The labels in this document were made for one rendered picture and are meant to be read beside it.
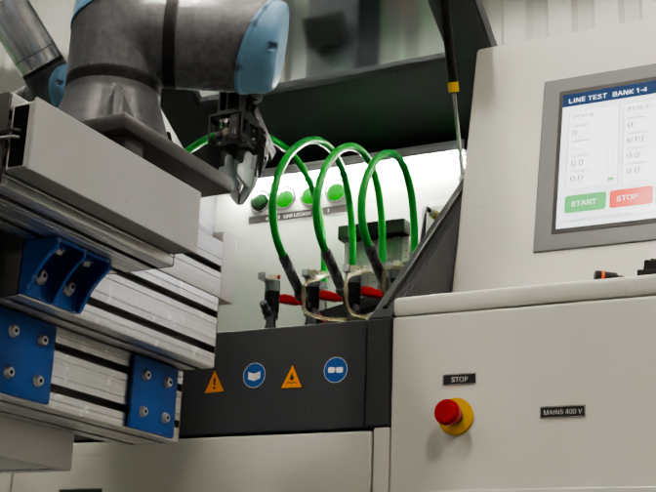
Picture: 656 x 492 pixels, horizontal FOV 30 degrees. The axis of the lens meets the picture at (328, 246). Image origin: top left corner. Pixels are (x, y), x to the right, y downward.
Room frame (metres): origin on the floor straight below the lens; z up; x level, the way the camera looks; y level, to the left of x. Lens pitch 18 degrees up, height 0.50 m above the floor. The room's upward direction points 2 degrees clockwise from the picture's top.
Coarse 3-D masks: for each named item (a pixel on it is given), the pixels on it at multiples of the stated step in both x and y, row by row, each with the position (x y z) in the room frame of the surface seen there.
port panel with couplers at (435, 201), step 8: (448, 184) 2.26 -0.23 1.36; (456, 184) 2.25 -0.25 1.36; (424, 192) 2.28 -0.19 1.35; (432, 192) 2.27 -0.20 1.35; (440, 192) 2.26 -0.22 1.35; (448, 192) 2.26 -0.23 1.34; (424, 200) 2.28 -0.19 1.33; (432, 200) 2.27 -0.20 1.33; (440, 200) 2.26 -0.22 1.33; (432, 208) 2.25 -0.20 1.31; (440, 208) 2.26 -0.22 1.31; (432, 216) 2.25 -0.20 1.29
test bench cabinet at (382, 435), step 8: (312, 432) 1.80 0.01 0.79; (320, 432) 1.79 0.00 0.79; (376, 432) 1.73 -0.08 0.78; (384, 432) 1.73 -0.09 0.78; (376, 440) 1.73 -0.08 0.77; (384, 440) 1.73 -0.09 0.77; (376, 448) 1.73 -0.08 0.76; (384, 448) 1.73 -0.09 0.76; (376, 456) 1.73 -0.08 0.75; (384, 456) 1.73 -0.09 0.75; (376, 464) 1.73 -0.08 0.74; (384, 464) 1.73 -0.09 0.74; (376, 472) 1.73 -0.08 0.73; (384, 472) 1.73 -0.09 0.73; (0, 480) 2.04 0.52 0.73; (8, 480) 2.03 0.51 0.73; (376, 480) 1.73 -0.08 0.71; (384, 480) 1.73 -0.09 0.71; (0, 488) 2.04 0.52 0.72; (8, 488) 2.03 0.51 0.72; (376, 488) 1.73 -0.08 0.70; (384, 488) 1.73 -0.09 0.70
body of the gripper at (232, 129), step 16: (224, 96) 1.98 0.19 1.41; (240, 96) 1.97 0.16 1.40; (256, 96) 2.00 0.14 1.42; (224, 112) 1.97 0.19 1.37; (240, 112) 1.97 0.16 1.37; (208, 128) 1.98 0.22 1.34; (224, 128) 1.98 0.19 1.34; (240, 128) 1.96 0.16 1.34; (256, 128) 1.99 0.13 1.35; (224, 144) 1.99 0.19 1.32; (240, 144) 2.00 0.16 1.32; (256, 144) 2.00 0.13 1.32
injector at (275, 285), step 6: (270, 282) 2.10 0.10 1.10; (276, 282) 2.10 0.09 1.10; (270, 288) 2.10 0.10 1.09; (276, 288) 2.10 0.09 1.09; (270, 294) 2.10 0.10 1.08; (276, 294) 2.10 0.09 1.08; (264, 300) 2.11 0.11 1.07; (270, 300) 2.10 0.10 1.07; (276, 300) 2.10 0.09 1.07; (264, 306) 2.08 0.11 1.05; (270, 306) 2.10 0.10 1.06; (276, 306) 2.10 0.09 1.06; (264, 312) 2.09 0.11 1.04; (270, 312) 2.10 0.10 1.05; (276, 312) 2.11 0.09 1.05; (264, 318) 2.12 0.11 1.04; (270, 318) 2.10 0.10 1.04; (276, 318) 2.11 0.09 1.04; (270, 324) 2.10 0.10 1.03
